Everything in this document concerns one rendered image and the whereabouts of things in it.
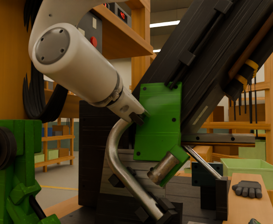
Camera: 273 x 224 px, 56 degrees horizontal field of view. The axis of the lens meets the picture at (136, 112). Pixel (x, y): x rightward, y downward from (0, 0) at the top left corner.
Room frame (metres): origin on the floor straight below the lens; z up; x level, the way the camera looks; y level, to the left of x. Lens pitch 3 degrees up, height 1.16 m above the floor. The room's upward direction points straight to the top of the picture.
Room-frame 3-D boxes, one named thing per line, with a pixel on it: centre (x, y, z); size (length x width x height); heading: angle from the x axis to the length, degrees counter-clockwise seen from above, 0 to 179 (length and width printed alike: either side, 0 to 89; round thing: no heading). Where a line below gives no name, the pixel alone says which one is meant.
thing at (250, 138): (0.83, -0.16, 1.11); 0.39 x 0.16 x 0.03; 68
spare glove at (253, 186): (1.01, -0.43, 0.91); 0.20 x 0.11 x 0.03; 155
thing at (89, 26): (0.77, 0.20, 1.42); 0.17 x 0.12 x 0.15; 158
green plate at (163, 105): (0.70, -0.07, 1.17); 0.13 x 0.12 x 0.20; 158
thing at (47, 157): (6.34, 2.39, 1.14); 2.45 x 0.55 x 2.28; 162
